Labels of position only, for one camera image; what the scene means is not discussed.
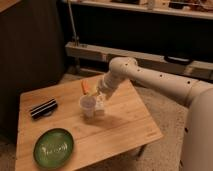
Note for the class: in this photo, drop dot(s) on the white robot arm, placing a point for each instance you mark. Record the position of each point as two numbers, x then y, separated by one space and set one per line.
196 95

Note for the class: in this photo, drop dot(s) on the white ceramic cup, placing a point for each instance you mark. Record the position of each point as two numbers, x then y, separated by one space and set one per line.
87 104

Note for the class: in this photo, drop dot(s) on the upper wooden shelf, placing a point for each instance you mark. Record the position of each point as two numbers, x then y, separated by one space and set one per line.
150 7

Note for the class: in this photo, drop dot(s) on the orange carrot toy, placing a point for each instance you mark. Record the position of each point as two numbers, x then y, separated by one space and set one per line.
85 87

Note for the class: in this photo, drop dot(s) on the green glass plate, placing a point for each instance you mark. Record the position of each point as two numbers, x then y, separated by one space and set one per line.
53 148

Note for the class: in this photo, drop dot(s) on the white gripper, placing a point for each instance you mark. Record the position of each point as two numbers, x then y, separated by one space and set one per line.
100 103

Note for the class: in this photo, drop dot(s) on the metal stand pole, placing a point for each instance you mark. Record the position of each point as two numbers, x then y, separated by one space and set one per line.
75 36

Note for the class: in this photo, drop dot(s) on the long grey case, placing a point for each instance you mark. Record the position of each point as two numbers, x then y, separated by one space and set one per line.
197 69

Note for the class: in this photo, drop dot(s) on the wooden folding table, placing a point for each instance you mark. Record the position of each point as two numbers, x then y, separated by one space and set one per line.
126 124

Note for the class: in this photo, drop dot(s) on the black striped box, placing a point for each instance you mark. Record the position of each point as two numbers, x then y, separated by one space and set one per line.
43 109

